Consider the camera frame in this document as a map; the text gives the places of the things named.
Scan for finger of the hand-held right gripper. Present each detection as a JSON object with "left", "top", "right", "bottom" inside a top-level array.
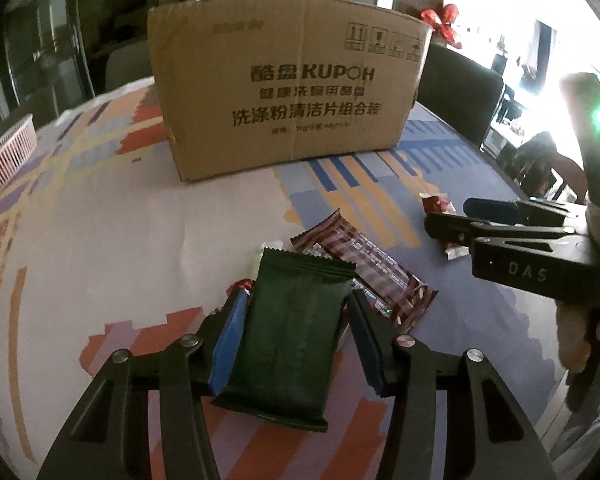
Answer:
[
  {"left": 462, "top": 197, "right": 583, "bottom": 229},
  {"left": 424, "top": 212, "right": 583, "bottom": 257}
]

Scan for pink plastic basket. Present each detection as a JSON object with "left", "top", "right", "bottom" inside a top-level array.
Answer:
[{"left": 0, "top": 114, "right": 38, "bottom": 208}]

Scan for grey chair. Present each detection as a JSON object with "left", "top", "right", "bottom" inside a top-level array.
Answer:
[{"left": 105, "top": 42, "right": 153, "bottom": 93}]

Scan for person's right hand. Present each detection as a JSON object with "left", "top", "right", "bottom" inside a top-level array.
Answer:
[{"left": 554, "top": 304, "right": 600, "bottom": 378}]

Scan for black chair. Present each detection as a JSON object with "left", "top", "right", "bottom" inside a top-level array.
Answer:
[{"left": 417, "top": 42, "right": 506, "bottom": 148}]

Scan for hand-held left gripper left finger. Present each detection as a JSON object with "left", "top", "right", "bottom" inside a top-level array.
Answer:
[{"left": 35, "top": 290, "right": 251, "bottom": 480}]

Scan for red small candy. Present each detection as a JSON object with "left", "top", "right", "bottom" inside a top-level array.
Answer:
[{"left": 225, "top": 278, "right": 254, "bottom": 302}]

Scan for dark green snack packet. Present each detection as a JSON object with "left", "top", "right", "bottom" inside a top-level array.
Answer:
[{"left": 211, "top": 246, "right": 353, "bottom": 433}]

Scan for red ribbon bow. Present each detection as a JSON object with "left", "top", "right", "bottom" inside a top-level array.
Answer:
[{"left": 420, "top": 4, "right": 462, "bottom": 51}]

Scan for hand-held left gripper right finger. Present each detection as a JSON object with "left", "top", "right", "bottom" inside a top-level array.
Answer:
[{"left": 347, "top": 289, "right": 563, "bottom": 480}]

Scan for brown cardboard box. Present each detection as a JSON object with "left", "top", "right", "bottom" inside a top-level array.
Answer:
[{"left": 146, "top": 0, "right": 433, "bottom": 183}]

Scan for red small snack packet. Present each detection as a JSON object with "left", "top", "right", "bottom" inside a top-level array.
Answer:
[{"left": 420, "top": 192, "right": 473, "bottom": 262}]

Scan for maroon striped snack packet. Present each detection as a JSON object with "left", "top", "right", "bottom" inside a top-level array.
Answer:
[{"left": 290, "top": 210, "right": 438, "bottom": 333}]

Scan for glass sliding door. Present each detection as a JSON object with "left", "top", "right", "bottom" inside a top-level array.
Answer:
[{"left": 0, "top": 0, "right": 191, "bottom": 126}]

